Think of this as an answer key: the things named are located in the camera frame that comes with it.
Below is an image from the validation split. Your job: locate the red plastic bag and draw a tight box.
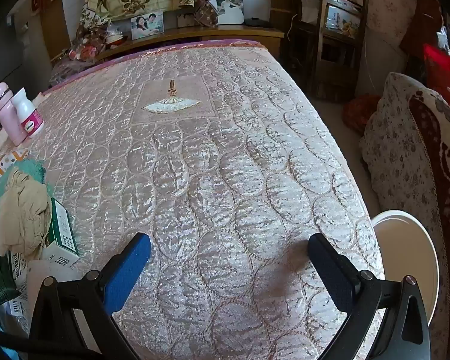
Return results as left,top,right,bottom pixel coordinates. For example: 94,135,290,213
341,94,381,136

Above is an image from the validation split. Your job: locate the red patterned blanket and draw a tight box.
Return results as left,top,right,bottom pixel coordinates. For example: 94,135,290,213
409,88,450,360

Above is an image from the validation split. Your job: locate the wooden cabinet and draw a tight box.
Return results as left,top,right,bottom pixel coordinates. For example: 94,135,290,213
50,24,286,64

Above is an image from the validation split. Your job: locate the floral sofa cover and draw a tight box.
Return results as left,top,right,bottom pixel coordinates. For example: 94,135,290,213
360,71,450,360

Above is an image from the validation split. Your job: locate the orange white snack packet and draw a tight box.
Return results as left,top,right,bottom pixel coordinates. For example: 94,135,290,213
0,149,30,192

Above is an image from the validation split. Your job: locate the white plastic bucket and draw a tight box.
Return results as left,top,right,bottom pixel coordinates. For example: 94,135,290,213
370,210,450,329

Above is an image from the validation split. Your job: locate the framed picture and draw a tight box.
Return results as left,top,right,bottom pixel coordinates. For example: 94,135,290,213
324,2,362,40

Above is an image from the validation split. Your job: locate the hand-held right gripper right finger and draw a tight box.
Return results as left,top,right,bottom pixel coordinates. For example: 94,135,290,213
307,232,433,360

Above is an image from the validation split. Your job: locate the dark red garment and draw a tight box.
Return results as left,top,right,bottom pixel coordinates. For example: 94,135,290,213
399,0,444,61

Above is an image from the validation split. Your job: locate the wedding photo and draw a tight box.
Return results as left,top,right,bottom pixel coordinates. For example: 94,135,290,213
214,0,245,26

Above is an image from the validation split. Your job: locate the white barcode box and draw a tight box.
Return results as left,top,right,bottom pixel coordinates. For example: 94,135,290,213
8,295,35,319

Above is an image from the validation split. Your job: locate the clear bag of red items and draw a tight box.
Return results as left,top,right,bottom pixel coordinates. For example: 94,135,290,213
68,34,107,61

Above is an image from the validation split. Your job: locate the white bottle pink label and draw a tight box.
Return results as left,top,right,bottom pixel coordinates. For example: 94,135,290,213
12,87,45,139

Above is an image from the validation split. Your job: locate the floral appliance cover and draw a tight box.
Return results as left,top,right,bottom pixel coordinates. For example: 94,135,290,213
350,0,417,57

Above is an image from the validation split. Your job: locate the red cushion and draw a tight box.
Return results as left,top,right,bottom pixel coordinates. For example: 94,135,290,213
423,43,450,109

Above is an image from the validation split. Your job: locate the wooden chair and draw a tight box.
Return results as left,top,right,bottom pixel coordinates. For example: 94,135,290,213
289,0,370,102

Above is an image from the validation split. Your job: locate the pink quilted bedspread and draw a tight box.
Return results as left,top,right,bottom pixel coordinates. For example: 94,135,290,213
0,39,385,360

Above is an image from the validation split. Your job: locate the couple photo frame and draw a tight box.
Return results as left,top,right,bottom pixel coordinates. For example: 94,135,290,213
130,11,165,41

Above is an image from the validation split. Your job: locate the green white medicine box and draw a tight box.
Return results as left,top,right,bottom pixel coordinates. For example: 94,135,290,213
41,197,80,269

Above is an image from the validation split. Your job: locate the white cable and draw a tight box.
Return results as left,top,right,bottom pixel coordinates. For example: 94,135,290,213
285,13,299,39

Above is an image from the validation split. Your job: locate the white box green print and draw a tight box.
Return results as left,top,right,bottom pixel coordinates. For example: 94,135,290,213
7,251,30,284

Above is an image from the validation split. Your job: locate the pink thermos bottle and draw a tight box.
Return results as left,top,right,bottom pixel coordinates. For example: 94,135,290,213
0,82,28,146

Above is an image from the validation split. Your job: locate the beige and teal cloth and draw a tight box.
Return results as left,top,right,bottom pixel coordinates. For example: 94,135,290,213
0,167,53,259

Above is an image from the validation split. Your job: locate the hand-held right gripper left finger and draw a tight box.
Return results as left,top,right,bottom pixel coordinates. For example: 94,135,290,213
29,232,152,360

